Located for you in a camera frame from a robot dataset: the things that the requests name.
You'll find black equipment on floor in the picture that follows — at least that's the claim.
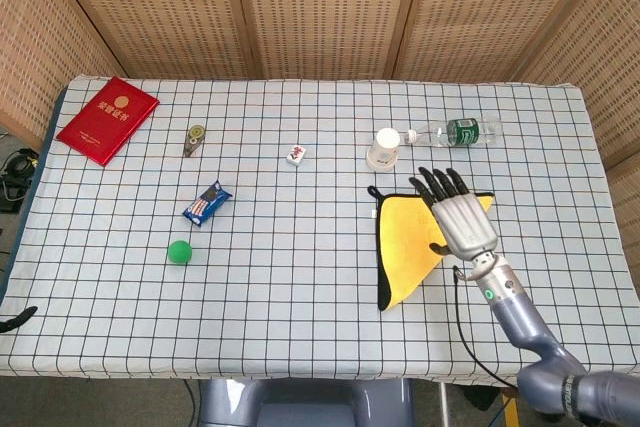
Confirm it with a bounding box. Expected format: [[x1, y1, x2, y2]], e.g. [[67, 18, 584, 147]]
[[0, 146, 41, 213]]

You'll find white mahjong tile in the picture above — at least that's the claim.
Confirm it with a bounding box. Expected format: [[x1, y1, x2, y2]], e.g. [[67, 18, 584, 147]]
[[285, 144, 308, 168]]

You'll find blue snack packet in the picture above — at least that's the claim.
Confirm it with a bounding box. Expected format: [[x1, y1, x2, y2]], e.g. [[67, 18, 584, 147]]
[[181, 180, 234, 228]]

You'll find clear plastic water bottle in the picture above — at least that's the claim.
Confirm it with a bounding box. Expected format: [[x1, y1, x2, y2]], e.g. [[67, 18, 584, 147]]
[[403, 116, 504, 149]]

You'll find woven bamboo folding screen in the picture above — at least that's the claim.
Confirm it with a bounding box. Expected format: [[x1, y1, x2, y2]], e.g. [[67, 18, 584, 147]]
[[0, 0, 640, 298]]

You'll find white checkered tablecloth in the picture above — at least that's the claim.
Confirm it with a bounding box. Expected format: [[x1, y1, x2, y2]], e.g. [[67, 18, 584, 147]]
[[0, 76, 640, 388]]

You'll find white paper cup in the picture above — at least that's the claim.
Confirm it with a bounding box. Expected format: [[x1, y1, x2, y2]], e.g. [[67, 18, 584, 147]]
[[365, 127, 403, 172]]

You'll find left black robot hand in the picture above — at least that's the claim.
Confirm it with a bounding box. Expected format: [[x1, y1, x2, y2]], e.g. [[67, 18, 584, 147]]
[[0, 305, 39, 336]]

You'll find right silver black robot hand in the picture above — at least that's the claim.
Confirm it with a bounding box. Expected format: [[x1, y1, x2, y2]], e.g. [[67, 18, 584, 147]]
[[408, 166, 499, 262]]

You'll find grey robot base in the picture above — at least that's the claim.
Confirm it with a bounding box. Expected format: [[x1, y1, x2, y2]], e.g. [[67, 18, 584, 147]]
[[198, 377, 416, 427]]

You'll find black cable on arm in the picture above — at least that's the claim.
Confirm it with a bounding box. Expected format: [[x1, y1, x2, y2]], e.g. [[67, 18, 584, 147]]
[[452, 265, 519, 389]]

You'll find dark grey yellow-backed cloth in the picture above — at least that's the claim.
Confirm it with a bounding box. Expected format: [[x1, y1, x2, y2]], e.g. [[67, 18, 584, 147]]
[[367, 185, 496, 312]]

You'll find correction tape dispenser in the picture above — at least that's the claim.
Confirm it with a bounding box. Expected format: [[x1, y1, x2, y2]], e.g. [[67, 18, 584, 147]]
[[181, 125, 209, 159]]

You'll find green ball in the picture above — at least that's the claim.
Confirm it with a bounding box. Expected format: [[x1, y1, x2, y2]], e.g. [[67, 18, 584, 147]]
[[167, 240, 194, 266]]

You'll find red certificate booklet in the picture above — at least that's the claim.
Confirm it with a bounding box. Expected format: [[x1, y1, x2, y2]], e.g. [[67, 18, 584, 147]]
[[55, 76, 161, 168]]

